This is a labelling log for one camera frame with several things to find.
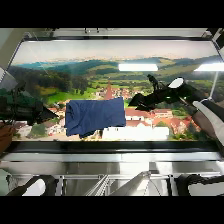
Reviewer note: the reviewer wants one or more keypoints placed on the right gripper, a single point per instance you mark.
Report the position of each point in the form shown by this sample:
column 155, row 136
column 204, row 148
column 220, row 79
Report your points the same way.
column 146, row 100

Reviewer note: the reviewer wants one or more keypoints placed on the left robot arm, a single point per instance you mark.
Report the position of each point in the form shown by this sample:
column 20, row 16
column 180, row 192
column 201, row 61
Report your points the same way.
column 23, row 111

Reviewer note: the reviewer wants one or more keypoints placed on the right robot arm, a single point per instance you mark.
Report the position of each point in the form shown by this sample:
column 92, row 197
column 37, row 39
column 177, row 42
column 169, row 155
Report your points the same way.
column 186, row 91

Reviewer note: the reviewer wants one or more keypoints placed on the blue T-shirt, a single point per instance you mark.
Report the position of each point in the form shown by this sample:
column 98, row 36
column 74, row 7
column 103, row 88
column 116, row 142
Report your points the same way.
column 95, row 115

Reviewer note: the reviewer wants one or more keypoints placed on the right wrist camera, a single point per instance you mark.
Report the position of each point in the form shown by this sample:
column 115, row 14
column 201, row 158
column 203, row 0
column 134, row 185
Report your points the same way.
column 153, row 82

